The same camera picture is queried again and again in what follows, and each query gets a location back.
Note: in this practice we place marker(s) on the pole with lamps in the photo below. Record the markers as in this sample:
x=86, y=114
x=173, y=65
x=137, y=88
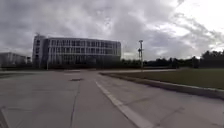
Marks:
x=141, y=53

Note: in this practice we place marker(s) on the large curved glass-fronted building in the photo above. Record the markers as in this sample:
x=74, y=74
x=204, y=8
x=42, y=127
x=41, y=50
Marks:
x=76, y=50

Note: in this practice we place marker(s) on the dark manhole cover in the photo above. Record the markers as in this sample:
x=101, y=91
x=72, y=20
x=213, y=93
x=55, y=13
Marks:
x=76, y=79

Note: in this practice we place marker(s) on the grey concrete slab pavement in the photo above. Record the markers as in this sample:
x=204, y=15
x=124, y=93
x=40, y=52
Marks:
x=50, y=100

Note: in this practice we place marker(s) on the row of dark trees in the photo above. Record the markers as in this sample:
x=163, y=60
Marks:
x=186, y=62

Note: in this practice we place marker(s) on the green lawn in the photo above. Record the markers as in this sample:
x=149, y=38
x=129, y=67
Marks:
x=190, y=77

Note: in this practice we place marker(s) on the low pale building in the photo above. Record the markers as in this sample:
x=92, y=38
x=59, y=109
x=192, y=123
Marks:
x=12, y=59

